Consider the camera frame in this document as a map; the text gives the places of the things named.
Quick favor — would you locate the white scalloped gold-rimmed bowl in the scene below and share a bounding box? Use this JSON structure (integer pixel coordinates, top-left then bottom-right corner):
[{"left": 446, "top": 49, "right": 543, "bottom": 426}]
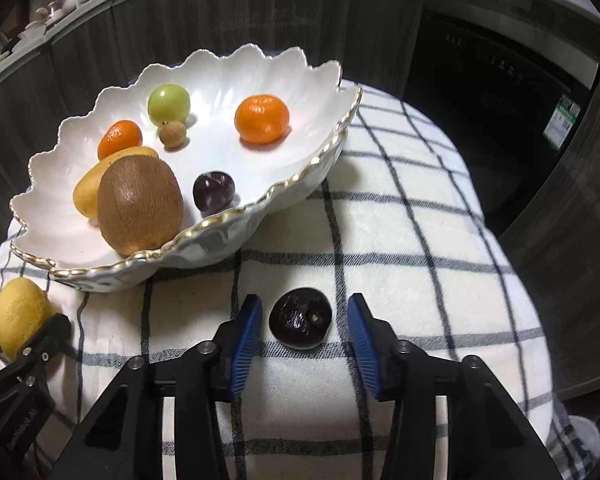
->
[{"left": 9, "top": 44, "right": 363, "bottom": 295}]

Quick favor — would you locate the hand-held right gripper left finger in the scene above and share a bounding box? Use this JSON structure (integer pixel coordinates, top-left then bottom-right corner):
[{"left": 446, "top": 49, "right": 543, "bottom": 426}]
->
[{"left": 47, "top": 294, "right": 264, "bottom": 480}]

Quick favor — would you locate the brown kiwi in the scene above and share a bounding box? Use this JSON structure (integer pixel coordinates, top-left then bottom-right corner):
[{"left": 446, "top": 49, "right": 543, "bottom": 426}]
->
[{"left": 96, "top": 156, "right": 185, "bottom": 257}]

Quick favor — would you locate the white black checked blanket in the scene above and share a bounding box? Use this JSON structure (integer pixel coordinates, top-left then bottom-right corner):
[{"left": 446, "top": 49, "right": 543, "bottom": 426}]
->
[{"left": 0, "top": 80, "right": 600, "bottom": 480}]

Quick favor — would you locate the green white energy sticker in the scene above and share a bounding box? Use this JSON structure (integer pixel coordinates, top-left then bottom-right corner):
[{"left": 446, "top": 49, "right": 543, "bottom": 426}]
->
[{"left": 542, "top": 94, "right": 583, "bottom": 151}]

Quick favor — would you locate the black built-in dishwasher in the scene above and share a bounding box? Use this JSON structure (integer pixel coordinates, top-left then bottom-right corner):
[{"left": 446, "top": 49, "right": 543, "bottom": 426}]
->
[{"left": 402, "top": 7, "right": 600, "bottom": 236}]

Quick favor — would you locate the yellow-orange mango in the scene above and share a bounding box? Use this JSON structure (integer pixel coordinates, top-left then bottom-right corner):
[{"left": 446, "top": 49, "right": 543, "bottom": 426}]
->
[{"left": 73, "top": 146, "right": 160, "bottom": 221}]

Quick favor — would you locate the tan longan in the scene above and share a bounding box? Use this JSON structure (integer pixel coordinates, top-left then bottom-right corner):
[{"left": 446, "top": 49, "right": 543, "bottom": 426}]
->
[{"left": 159, "top": 121, "right": 187, "bottom": 150}]

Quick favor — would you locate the dark purple plum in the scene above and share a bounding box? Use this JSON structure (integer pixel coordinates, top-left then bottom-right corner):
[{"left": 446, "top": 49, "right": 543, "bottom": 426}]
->
[
  {"left": 268, "top": 287, "right": 332, "bottom": 350},
  {"left": 193, "top": 171, "right": 236, "bottom": 213}
]

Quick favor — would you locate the orange mandarin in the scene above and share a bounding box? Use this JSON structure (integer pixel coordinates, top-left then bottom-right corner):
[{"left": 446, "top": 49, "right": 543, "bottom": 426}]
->
[
  {"left": 234, "top": 94, "right": 290, "bottom": 145},
  {"left": 97, "top": 120, "right": 144, "bottom": 161}
]

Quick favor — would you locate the yellow lemon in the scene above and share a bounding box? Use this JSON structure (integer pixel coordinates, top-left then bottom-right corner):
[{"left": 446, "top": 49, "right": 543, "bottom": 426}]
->
[{"left": 0, "top": 277, "right": 56, "bottom": 361}]

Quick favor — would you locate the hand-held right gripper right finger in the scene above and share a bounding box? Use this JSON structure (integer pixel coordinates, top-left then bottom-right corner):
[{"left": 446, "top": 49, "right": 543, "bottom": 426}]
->
[{"left": 346, "top": 292, "right": 563, "bottom": 480}]

